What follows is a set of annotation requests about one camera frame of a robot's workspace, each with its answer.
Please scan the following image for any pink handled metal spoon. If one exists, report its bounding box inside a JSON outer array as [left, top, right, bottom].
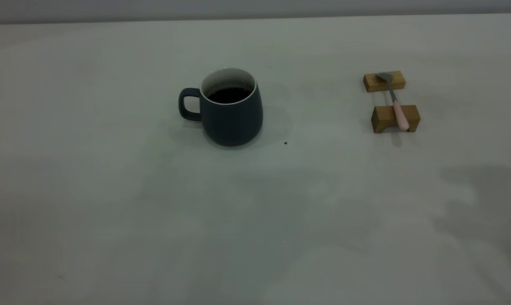
[[376, 72, 410, 131]]

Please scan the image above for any black coffee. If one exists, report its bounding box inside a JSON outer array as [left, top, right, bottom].
[[207, 87, 252, 104]]

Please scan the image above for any arched wooden block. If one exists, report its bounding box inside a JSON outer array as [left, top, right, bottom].
[[371, 105, 421, 133]]

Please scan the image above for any dark grey ceramic mug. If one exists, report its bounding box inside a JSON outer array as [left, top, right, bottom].
[[179, 68, 264, 147]]

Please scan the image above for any flat rectangular wooden block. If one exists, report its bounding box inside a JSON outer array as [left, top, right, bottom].
[[363, 71, 406, 93]]

